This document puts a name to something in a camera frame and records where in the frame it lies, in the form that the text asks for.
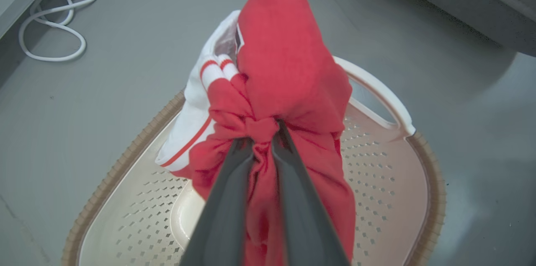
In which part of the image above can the beige perforated laundry basket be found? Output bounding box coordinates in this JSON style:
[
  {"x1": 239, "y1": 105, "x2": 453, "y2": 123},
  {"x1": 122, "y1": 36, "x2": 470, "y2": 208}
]
[{"x1": 62, "y1": 55, "x2": 447, "y2": 266}]

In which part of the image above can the white looped power cable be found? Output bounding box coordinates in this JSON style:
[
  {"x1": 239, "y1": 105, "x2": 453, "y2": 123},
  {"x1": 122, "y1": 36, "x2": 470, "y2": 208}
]
[{"x1": 18, "y1": 0, "x2": 101, "y2": 63}]

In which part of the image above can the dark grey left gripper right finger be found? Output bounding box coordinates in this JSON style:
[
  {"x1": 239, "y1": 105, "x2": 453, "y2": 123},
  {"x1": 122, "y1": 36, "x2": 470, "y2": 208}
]
[{"x1": 271, "y1": 119, "x2": 351, "y2": 266}]

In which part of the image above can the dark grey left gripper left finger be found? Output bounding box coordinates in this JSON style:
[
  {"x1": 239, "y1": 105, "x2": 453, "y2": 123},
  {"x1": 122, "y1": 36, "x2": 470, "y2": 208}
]
[{"x1": 179, "y1": 137, "x2": 255, "y2": 266}]

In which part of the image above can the red and white garment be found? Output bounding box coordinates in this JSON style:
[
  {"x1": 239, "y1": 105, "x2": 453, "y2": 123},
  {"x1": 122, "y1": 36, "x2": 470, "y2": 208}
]
[{"x1": 155, "y1": 0, "x2": 357, "y2": 266}]

